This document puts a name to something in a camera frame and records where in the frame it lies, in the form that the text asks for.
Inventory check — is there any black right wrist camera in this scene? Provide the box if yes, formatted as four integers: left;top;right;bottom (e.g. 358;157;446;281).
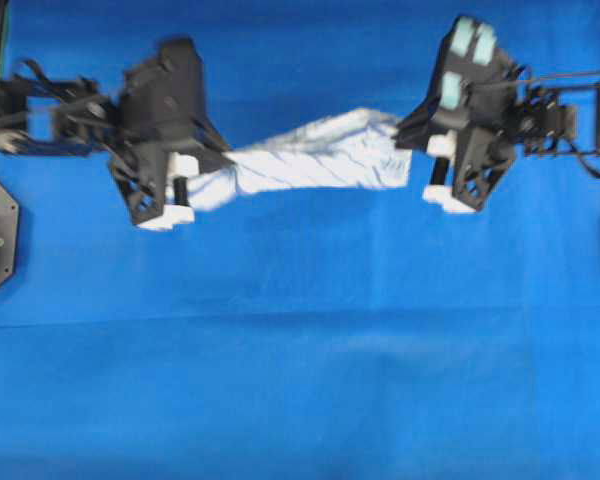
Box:
425;15;518;130

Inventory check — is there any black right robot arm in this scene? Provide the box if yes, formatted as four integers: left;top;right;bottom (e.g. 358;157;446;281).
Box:
394;64;600;212

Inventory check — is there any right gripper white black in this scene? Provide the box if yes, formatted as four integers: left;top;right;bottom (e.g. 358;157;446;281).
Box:
393;93;517;213

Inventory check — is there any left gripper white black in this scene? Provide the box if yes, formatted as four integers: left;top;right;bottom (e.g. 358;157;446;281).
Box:
110;120;233;230

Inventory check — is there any blue table cloth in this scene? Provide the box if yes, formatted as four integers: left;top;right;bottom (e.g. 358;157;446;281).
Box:
0;1;600;479

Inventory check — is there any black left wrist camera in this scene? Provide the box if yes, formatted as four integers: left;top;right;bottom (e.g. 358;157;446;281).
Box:
119;37;207;142

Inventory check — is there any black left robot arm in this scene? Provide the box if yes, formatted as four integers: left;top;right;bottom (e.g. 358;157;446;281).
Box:
0;54;231;226

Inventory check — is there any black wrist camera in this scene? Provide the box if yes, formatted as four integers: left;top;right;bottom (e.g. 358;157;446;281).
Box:
425;15;518;130
119;37;207;142

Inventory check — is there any white blue-striped towel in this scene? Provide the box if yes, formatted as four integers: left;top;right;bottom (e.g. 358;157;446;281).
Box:
188;108;412;211

